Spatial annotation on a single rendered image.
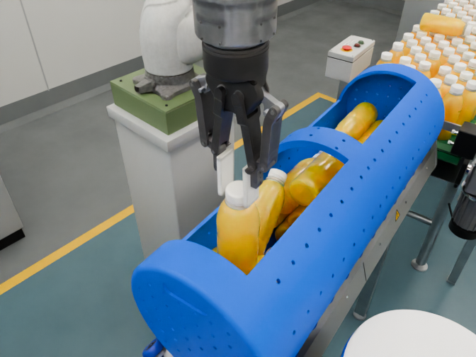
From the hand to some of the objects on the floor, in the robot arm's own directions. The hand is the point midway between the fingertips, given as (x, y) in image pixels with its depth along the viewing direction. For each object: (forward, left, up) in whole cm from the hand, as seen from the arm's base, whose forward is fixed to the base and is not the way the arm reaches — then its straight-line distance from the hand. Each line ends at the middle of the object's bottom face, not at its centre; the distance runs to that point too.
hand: (237, 178), depth 59 cm
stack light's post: (+21, +134, -132) cm, 189 cm away
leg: (-2, +86, -132) cm, 158 cm away
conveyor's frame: (-21, +177, -132) cm, 222 cm away
